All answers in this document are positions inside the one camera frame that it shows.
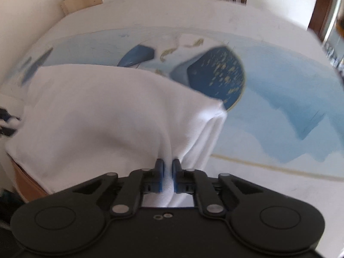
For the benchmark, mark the blue white printed tablecloth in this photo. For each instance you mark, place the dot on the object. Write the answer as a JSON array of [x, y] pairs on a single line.
[[268, 99]]

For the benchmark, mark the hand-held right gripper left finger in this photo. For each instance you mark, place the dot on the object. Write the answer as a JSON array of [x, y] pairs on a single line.
[[160, 176]]

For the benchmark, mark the white polo shirt brown collar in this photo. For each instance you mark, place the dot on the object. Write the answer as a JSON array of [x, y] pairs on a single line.
[[107, 126]]

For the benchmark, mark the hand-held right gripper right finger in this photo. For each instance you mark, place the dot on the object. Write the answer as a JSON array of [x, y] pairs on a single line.
[[176, 176]]

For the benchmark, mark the dark wooden door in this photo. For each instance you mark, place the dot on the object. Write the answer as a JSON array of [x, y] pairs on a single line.
[[318, 8]]

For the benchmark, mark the cardboard box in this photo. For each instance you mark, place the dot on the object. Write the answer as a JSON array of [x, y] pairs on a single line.
[[80, 2]]

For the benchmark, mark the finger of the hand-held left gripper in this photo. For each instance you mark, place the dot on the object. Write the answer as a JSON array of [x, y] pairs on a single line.
[[8, 131]]

